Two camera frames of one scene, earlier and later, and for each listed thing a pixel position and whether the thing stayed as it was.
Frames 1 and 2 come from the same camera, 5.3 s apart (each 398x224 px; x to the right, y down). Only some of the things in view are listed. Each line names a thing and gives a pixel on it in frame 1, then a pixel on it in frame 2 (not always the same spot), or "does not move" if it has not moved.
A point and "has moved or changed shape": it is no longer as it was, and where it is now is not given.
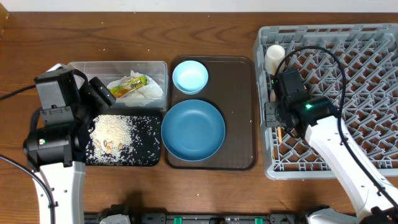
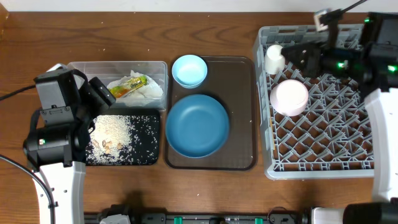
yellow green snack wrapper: x=122 y=89 does not move
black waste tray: x=125 y=137 does not move
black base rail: x=148 y=218 does not move
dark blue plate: x=193 y=130 has moved or changed shape
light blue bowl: x=190 y=77 has moved or changed shape
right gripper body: x=273 y=114 → x=336 y=62
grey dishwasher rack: x=370 y=54 does not move
